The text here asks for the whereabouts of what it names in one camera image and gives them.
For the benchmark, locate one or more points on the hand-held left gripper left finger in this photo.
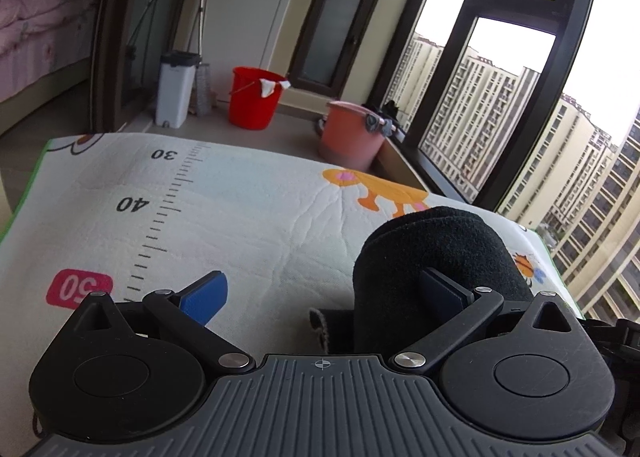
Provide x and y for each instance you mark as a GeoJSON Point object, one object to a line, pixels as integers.
{"type": "Point", "coordinates": [205, 297]}

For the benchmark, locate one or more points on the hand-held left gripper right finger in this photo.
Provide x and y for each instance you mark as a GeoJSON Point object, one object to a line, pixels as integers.
{"type": "Point", "coordinates": [442, 289]}

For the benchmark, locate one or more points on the black garment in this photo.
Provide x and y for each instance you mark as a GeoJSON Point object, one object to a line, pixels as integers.
{"type": "Point", "coordinates": [440, 242]}

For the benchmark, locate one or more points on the printed animal play mat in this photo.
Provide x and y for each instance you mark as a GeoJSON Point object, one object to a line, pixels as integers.
{"type": "Point", "coordinates": [250, 217]}

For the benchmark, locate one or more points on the pink bucket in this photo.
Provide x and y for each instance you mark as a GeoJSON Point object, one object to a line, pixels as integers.
{"type": "Point", "coordinates": [347, 137]}

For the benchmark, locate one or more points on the grey rag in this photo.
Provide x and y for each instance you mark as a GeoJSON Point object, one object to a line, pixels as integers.
{"type": "Point", "coordinates": [372, 123]}

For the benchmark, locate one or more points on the apartment buildings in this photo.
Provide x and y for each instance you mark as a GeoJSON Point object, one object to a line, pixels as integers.
{"type": "Point", "coordinates": [575, 162]}

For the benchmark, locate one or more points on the black cloth bundle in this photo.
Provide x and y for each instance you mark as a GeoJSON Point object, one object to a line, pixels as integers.
{"type": "Point", "coordinates": [391, 109]}

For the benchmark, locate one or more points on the red bucket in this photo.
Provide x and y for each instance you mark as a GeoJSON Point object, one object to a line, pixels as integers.
{"type": "Point", "coordinates": [250, 107]}

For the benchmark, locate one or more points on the white mop bucket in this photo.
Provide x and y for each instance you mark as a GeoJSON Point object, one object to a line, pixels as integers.
{"type": "Point", "coordinates": [172, 97]}

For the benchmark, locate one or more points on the mop with silver pole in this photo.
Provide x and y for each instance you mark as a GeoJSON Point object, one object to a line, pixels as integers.
{"type": "Point", "coordinates": [202, 92]}

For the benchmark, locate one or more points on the white rag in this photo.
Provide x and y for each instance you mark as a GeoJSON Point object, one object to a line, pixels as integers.
{"type": "Point", "coordinates": [270, 86]}

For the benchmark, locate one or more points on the frosted glass door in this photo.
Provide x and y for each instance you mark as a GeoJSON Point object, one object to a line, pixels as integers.
{"type": "Point", "coordinates": [330, 27]}

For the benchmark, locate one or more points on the pink bedding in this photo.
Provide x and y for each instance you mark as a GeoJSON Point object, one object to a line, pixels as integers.
{"type": "Point", "coordinates": [40, 27]}

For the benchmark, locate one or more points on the dark window frame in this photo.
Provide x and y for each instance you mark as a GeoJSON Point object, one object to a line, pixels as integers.
{"type": "Point", "coordinates": [455, 42]}

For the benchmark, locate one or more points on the dark sliding door frame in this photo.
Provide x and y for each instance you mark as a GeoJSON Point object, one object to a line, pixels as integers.
{"type": "Point", "coordinates": [107, 37]}

